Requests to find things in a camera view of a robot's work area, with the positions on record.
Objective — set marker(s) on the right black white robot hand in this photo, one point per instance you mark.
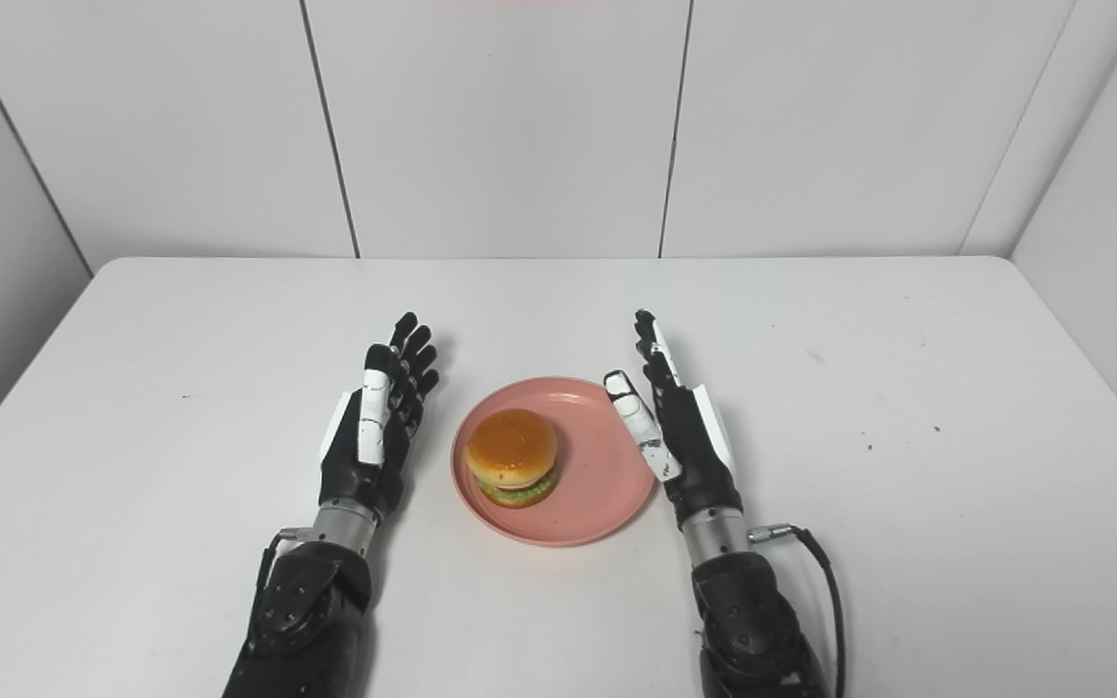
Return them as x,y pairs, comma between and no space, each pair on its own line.
680,436

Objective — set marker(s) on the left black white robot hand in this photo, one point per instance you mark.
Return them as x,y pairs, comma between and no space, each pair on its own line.
374,427

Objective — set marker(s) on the pink round plate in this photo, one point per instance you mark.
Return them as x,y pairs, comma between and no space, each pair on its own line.
607,485

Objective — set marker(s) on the toy hamburger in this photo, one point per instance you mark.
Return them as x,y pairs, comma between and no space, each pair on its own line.
513,457

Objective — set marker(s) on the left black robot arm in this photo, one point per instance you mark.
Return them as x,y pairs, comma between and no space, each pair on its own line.
311,611

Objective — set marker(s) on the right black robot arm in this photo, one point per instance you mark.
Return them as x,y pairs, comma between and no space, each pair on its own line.
752,611

